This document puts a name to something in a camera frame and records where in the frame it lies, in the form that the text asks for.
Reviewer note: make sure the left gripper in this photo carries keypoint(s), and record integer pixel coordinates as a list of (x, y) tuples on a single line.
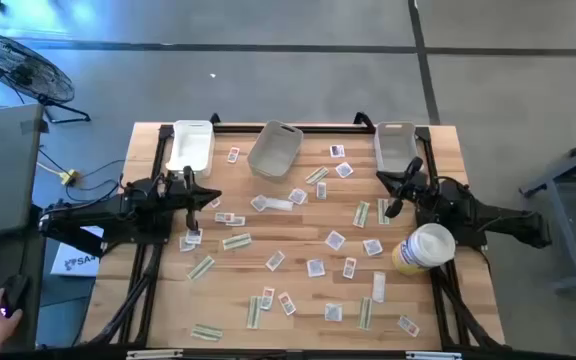
[(190, 195)]

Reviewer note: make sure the blue-grey metal bench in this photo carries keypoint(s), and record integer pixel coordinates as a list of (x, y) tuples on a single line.
[(568, 230)]

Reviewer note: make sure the white paper sheet on floor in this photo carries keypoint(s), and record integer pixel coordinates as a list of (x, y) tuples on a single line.
[(75, 262)]

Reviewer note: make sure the grey white small packet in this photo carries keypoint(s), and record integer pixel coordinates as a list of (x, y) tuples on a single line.
[(275, 260)]

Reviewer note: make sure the dark desk surface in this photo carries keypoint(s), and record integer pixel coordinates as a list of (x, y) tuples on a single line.
[(33, 300)]

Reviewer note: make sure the dark blue square packet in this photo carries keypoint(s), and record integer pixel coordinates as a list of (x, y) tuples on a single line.
[(337, 151)]

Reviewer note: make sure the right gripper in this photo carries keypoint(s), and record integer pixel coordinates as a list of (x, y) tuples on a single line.
[(408, 187)]

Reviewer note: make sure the light blue square packet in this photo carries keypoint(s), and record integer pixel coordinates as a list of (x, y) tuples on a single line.
[(259, 202), (194, 236), (185, 246), (372, 247), (315, 267), (344, 170), (297, 196), (335, 240), (333, 312)]

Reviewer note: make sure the yellow wipes canister white lid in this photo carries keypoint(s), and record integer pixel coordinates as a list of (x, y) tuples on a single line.
[(425, 247)]

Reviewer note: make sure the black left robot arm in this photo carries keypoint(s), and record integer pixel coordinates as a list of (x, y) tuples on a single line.
[(118, 210)]

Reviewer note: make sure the black floor fan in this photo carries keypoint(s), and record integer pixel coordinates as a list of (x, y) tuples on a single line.
[(20, 70)]

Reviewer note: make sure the grey plastic bin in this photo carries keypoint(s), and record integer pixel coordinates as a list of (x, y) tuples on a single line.
[(274, 150), (395, 145)]

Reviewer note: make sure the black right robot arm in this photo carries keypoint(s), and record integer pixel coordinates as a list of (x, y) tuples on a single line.
[(468, 210)]

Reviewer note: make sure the black computer mouse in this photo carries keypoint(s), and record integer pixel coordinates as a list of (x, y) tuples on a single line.
[(15, 292)]

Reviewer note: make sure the white plastic bin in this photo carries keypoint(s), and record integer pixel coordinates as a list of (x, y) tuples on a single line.
[(190, 145)]

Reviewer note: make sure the silver metal bracket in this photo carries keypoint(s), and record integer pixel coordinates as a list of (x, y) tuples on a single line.
[(433, 355), (154, 354)]

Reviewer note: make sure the white long packet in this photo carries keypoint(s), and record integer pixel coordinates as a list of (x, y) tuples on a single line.
[(378, 286), (280, 204)]

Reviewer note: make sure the yellow power plug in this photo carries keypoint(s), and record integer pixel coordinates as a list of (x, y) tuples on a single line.
[(69, 176)]

